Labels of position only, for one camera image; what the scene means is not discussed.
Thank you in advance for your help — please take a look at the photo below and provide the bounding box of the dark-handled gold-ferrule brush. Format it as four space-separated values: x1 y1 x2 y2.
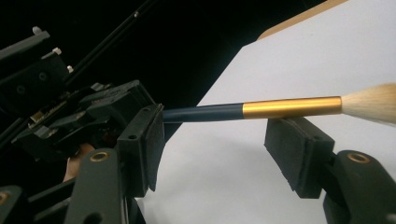
162 82 396 128

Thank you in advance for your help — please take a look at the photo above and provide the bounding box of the wooden table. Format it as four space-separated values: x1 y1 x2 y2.
256 0 350 42

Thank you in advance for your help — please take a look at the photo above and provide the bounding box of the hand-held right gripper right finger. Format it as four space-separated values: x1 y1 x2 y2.
263 117 336 200

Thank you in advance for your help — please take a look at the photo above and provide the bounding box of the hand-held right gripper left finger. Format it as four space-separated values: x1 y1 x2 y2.
116 103 166 199

